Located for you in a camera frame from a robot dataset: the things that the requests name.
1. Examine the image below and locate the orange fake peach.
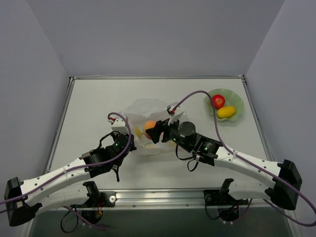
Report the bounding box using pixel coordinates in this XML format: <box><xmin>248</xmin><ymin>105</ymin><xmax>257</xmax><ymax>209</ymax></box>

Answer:
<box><xmin>143</xmin><ymin>120</ymin><xmax>156</xmax><ymax>140</ymax></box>

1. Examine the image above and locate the pale yellow fake pear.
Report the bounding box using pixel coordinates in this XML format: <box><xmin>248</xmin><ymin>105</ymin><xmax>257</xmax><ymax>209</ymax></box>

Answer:
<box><xmin>134</xmin><ymin>126</ymin><xmax>142</xmax><ymax>138</ymax></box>

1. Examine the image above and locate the white plastic bag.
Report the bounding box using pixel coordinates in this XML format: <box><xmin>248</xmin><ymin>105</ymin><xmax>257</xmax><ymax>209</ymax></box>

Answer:
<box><xmin>122</xmin><ymin>98</ymin><xmax>176</xmax><ymax>156</ymax></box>

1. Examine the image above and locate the red fake apple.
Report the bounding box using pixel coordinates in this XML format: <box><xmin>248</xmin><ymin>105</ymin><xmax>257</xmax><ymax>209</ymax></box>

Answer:
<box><xmin>212</xmin><ymin>94</ymin><xmax>226</xmax><ymax>110</ymax></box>

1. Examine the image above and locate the yellow fake mango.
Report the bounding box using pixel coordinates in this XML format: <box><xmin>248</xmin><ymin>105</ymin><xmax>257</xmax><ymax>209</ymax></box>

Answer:
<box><xmin>217</xmin><ymin>106</ymin><xmax>236</xmax><ymax>119</ymax></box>

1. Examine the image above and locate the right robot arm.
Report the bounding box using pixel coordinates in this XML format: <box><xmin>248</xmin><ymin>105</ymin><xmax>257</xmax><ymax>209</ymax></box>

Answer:
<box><xmin>145</xmin><ymin>120</ymin><xmax>302</xmax><ymax>210</ymax></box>

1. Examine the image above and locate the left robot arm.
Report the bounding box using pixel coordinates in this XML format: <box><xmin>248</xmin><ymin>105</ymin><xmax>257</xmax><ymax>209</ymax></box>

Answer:
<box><xmin>3</xmin><ymin>131</ymin><xmax>136</xmax><ymax>227</ymax></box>

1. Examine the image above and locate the green wavy glass bowl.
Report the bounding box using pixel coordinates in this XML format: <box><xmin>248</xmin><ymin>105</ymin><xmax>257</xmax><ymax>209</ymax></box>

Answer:
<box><xmin>203</xmin><ymin>88</ymin><xmax>244</xmax><ymax>121</ymax></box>

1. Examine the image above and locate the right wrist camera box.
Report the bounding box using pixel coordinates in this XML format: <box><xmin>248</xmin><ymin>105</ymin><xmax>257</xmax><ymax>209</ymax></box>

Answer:
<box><xmin>166</xmin><ymin>102</ymin><xmax>185</xmax><ymax>125</ymax></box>

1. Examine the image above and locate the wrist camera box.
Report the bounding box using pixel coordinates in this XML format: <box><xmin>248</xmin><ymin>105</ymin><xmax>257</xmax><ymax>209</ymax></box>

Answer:
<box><xmin>166</xmin><ymin>102</ymin><xmax>185</xmax><ymax>125</ymax></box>
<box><xmin>108</xmin><ymin>115</ymin><xmax>131</xmax><ymax>135</ymax></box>

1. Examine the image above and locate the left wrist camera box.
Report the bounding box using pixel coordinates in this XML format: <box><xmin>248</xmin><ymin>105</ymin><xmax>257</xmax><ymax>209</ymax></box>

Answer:
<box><xmin>108</xmin><ymin>115</ymin><xmax>131</xmax><ymax>135</ymax></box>

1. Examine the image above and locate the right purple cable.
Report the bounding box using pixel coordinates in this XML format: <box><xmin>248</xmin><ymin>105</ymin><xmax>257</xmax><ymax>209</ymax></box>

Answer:
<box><xmin>170</xmin><ymin>90</ymin><xmax>316</xmax><ymax>227</ymax></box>

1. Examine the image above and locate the purple cable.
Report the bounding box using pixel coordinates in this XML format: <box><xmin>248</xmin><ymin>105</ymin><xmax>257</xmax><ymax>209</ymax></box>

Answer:
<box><xmin>170</xmin><ymin>90</ymin><xmax>316</xmax><ymax>227</ymax></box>
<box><xmin>0</xmin><ymin>112</ymin><xmax>131</xmax><ymax>205</ymax></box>

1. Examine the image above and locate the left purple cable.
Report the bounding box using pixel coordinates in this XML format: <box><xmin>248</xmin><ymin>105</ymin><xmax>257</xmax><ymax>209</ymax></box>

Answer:
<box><xmin>0</xmin><ymin>112</ymin><xmax>131</xmax><ymax>205</ymax></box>

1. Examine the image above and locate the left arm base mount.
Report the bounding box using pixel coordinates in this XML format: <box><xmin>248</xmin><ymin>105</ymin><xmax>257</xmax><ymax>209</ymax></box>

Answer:
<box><xmin>76</xmin><ymin>181</ymin><xmax>117</xmax><ymax>224</ymax></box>

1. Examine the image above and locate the aluminium front rail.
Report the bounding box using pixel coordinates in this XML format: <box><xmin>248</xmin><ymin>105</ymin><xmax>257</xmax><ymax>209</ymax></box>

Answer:
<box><xmin>108</xmin><ymin>189</ymin><xmax>247</xmax><ymax>210</ymax></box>

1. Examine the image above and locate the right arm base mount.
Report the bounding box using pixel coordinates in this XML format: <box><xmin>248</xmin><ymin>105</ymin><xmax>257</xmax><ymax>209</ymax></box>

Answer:
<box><xmin>203</xmin><ymin>178</ymin><xmax>252</xmax><ymax>225</ymax></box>

